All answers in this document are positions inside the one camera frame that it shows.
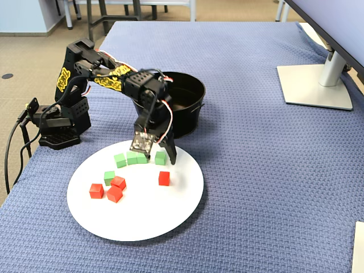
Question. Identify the white round plate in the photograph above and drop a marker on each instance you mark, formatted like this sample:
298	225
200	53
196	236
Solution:
128	221

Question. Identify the red wooden cube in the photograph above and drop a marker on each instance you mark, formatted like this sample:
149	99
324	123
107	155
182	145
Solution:
96	190
114	194
164	178
118	182

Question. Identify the white metal leg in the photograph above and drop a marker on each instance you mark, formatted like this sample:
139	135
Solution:
69	15

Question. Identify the white metal desk frame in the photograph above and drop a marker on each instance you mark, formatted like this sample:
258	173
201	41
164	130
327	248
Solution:
280	11

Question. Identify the black metal pot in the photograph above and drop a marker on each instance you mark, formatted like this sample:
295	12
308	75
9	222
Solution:
187	122

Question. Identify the white flat board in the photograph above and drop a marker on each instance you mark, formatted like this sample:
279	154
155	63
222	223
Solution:
359	250

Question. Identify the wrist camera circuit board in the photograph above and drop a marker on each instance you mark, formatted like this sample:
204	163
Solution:
141	143

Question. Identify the black legged chair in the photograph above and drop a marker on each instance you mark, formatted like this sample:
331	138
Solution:
154	12

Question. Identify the computer monitor silver stand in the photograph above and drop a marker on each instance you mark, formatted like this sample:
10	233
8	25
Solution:
307	85

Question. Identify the black round floor disc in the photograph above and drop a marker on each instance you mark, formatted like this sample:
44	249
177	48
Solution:
7	76

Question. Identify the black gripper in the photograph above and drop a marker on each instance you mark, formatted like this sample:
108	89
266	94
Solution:
161	133

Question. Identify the dark grey metal stool frame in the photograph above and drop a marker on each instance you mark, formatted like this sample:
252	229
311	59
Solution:
91	28

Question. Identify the green wooden cube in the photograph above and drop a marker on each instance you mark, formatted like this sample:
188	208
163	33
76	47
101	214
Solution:
160	158
108	178
120	160
131	157
141	158

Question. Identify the white desk with leg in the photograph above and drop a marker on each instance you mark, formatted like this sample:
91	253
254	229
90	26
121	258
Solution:
192	11

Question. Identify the blue woven cloth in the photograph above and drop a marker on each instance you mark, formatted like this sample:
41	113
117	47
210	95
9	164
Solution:
256	170

